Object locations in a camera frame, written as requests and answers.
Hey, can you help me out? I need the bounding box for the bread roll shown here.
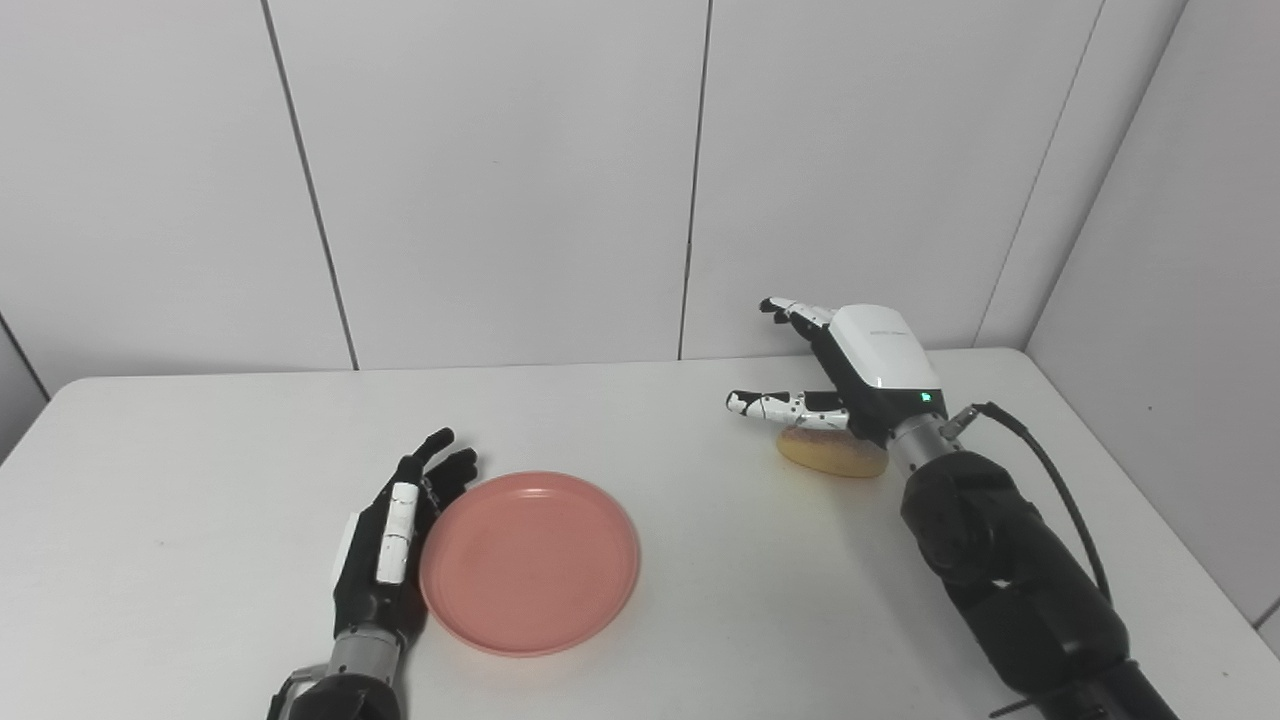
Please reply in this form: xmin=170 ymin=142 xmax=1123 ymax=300
xmin=777 ymin=425 xmax=890 ymax=479

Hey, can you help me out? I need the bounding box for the pink round plate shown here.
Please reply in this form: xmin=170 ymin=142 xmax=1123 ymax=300
xmin=419 ymin=472 xmax=642 ymax=658

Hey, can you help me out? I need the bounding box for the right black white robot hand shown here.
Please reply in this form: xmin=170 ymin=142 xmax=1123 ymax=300
xmin=726 ymin=297 xmax=948 ymax=448

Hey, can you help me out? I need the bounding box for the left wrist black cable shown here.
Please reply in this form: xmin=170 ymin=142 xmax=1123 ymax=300
xmin=265 ymin=668 xmax=331 ymax=720

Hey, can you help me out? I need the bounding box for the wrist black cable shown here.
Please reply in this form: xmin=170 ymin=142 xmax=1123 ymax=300
xmin=940 ymin=402 xmax=1113 ymax=606
xmin=265 ymin=668 xmax=331 ymax=720

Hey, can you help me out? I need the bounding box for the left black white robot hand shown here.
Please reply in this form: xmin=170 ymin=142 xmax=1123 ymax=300
xmin=332 ymin=428 xmax=479 ymax=641

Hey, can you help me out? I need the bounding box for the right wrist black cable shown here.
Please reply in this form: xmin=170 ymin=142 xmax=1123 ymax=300
xmin=940 ymin=402 xmax=1113 ymax=606

